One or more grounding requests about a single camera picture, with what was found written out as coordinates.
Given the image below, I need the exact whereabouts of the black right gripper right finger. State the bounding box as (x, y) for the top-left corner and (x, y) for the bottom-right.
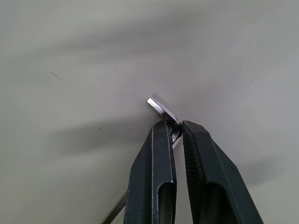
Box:
(181, 120), (264, 224)

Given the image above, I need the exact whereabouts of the silver metal hex key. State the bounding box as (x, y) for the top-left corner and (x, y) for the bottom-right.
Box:
(100, 93), (183, 224)

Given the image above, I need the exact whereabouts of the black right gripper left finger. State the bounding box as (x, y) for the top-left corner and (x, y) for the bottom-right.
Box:
(123, 120), (178, 224)

